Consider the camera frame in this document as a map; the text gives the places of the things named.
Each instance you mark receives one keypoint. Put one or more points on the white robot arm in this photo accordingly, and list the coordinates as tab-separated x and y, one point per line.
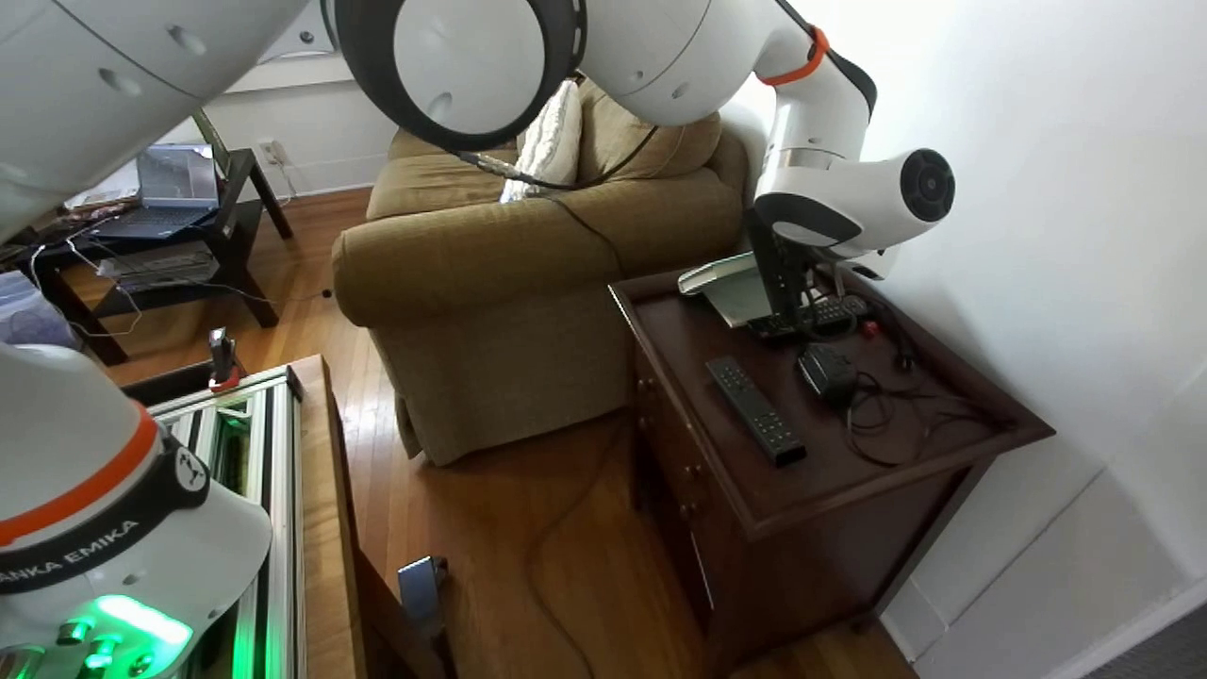
114	540

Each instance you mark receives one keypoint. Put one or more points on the wooden robot mounting table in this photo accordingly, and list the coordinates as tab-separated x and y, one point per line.
278	438

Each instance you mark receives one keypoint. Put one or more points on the green paperback book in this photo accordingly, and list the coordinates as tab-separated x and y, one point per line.
743	293

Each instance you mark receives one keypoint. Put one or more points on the white textured throw pillow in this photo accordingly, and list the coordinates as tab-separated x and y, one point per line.
550	144

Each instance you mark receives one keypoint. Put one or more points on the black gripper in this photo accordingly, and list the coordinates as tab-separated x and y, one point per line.
795	278

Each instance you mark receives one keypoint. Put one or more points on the small black box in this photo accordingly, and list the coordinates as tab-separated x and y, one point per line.
828	376

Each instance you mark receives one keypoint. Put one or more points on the dark wooden side table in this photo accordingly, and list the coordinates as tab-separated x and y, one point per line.
784	551

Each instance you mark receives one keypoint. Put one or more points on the black remote control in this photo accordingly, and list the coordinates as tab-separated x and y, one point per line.
756	414

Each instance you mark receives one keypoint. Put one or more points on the olive brown sofa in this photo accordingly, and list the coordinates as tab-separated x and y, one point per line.
491	319

